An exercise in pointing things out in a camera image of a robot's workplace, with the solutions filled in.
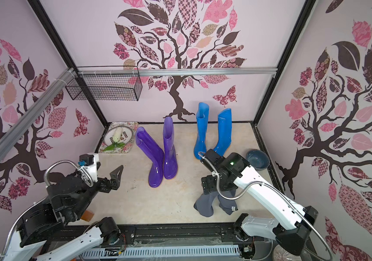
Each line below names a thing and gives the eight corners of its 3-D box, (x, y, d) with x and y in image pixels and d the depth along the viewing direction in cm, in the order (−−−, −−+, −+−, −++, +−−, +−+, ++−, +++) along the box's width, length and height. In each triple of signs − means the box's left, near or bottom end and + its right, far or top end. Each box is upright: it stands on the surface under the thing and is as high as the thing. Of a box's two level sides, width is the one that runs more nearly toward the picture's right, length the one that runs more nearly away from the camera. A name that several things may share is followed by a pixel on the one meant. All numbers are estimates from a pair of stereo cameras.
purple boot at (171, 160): (164, 179, 93) (157, 155, 74) (168, 143, 110) (163, 117, 90) (177, 179, 93) (173, 155, 74) (179, 143, 110) (176, 117, 90)
